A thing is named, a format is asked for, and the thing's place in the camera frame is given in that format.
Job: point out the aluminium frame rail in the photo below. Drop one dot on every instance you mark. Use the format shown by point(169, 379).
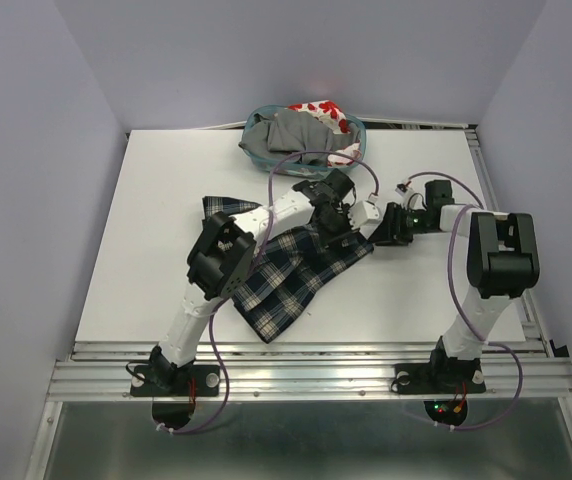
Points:
point(291, 372)

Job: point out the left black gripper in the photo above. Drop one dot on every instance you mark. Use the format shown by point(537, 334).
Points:
point(345, 232)

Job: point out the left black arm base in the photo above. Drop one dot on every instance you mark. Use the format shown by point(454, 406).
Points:
point(174, 400)

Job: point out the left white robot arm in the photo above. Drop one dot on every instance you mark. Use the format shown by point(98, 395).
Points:
point(233, 237)

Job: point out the grey skirt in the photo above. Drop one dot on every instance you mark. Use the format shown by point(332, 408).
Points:
point(276, 136)

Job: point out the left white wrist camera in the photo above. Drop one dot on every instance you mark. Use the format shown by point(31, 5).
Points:
point(364, 214)

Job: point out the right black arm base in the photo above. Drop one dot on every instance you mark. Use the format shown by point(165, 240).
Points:
point(446, 386)

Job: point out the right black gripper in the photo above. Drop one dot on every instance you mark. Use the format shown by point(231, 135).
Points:
point(389, 230)

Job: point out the red floral white skirt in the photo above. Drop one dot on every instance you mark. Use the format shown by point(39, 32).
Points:
point(330, 114)

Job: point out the navy plaid skirt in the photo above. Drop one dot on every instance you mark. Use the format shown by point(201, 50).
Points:
point(292, 269)

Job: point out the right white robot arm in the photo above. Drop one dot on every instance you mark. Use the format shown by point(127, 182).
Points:
point(502, 262)

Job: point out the teal laundry basket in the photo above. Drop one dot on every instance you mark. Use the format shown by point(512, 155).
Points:
point(316, 170)

